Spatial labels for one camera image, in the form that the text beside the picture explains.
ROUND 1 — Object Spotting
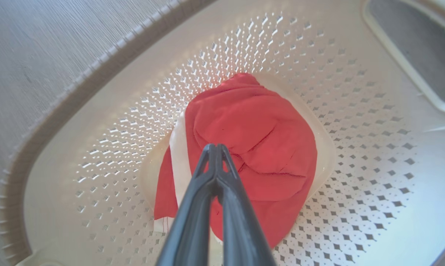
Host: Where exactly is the cream plastic laundry basket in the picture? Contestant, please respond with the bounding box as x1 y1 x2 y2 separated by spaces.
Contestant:
0 0 445 266

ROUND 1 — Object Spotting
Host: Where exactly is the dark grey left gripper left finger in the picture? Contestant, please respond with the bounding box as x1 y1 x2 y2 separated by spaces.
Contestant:
156 144 218 266

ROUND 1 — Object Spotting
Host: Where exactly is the red cloth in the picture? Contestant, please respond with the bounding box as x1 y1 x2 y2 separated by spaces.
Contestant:
154 72 318 249

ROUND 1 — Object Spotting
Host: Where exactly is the white cloth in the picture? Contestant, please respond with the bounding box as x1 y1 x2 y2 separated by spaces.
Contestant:
154 112 194 234

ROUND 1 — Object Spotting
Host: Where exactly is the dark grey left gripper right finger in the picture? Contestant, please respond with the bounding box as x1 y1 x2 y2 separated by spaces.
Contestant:
216 144 277 266

